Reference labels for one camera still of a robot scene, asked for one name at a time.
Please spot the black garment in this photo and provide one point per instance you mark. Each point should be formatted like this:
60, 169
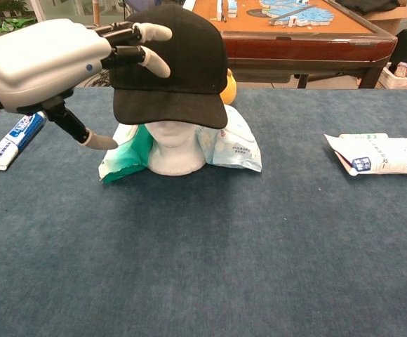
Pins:
368, 5

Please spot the blue mahjong tile cluster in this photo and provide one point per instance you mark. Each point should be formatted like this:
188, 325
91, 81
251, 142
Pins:
305, 12

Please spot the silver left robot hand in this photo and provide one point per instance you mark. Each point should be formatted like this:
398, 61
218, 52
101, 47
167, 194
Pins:
42, 63

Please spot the white foam mannequin head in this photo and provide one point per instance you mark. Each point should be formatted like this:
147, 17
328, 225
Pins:
175, 154

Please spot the blue table mat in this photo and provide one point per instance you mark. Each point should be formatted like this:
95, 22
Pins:
203, 263

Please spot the glass partition frame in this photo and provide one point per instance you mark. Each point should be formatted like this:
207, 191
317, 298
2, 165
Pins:
38, 10

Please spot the wooden pole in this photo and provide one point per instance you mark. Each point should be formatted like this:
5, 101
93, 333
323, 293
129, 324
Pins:
97, 10

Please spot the cardboard box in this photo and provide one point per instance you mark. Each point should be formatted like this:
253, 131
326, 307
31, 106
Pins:
386, 21

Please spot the small purple white carton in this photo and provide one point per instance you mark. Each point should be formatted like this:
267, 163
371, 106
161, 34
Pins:
403, 69

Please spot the black baseball cap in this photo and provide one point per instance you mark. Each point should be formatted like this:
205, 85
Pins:
193, 52

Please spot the blue white toothpaste tube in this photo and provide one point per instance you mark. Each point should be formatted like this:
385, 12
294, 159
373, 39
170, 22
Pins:
14, 138

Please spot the brown mahjong table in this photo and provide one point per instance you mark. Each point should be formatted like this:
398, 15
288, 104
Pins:
294, 49

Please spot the white blue-labelled tissue pack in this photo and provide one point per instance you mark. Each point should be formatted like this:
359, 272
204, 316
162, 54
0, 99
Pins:
386, 156

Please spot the light blue wipes pack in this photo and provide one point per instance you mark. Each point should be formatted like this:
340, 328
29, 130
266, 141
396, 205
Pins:
238, 147

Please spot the yellow plush toy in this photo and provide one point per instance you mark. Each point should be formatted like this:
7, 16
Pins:
229, 92

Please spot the white plastic crate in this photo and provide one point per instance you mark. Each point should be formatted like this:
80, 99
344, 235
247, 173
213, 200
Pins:
400, 83

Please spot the white green-labelled pack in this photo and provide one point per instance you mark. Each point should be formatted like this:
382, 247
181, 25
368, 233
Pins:
361, 136

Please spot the potted green plants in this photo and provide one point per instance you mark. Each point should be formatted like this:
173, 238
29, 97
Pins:
0, 7

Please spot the green wet wipes pack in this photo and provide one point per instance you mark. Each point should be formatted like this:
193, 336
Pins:
126, 163

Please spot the green bag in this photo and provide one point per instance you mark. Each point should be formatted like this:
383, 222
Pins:
14, 24

